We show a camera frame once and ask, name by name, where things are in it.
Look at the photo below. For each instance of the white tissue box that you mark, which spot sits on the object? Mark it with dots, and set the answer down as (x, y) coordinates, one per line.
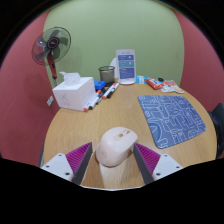
(73, 95)

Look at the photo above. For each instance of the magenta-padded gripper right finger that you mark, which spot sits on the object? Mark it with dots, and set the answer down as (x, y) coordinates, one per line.
(164, 164)

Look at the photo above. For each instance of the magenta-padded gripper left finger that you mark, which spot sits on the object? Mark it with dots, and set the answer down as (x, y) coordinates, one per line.
(60, 164)

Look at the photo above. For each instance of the dark mesh pen cup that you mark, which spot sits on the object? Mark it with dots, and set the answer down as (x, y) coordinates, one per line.
(106, 75)

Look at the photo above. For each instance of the beige computer mouse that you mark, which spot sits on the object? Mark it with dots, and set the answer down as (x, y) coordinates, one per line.
(115, 148)

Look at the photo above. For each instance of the blue patterned mouse pad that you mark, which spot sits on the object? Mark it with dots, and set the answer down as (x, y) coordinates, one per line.
(171, 120)

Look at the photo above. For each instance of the blue small box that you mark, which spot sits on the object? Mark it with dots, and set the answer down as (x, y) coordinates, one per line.
(99, 85)

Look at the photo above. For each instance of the light blue packet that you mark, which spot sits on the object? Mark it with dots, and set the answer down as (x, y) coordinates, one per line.
(141, 79)

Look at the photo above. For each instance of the standing fan with red pole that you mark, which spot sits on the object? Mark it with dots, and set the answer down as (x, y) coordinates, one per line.
(51, 43)

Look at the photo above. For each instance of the small black object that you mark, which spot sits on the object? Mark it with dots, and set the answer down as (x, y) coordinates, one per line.
(160, 79)

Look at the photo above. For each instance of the white wall socket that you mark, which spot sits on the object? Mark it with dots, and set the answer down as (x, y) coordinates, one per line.
(50, 101)

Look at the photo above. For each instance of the red snack packet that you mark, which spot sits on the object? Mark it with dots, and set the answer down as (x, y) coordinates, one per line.
(154, 83)

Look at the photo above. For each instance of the white and orange packet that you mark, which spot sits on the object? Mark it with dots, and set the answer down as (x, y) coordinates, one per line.
(172, 86)

